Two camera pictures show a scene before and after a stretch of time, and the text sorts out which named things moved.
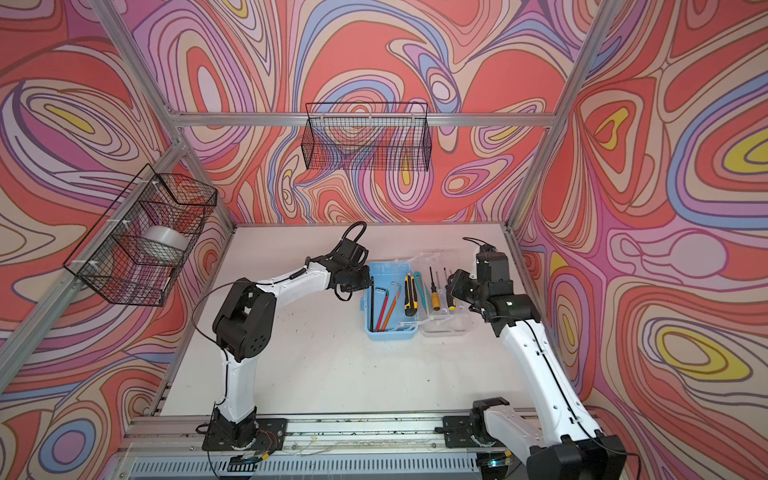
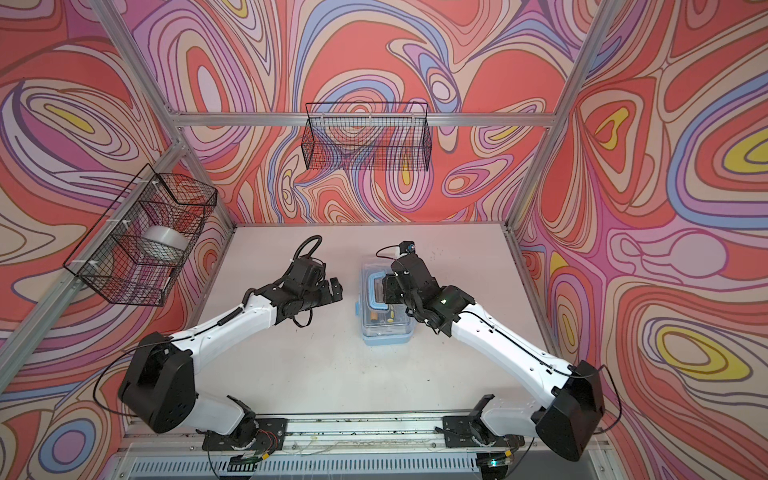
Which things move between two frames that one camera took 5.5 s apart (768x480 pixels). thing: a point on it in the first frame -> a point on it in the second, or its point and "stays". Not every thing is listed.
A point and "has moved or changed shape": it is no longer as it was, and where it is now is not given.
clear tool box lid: (442, 313) has moved or changed shape
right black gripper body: (469, 289) -> (395, 294)
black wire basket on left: (131, 253) stays
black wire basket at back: (367, 136) stays
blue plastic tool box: (388, 302) has moved or changed shape
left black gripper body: (357, 279) -> (321, 296)
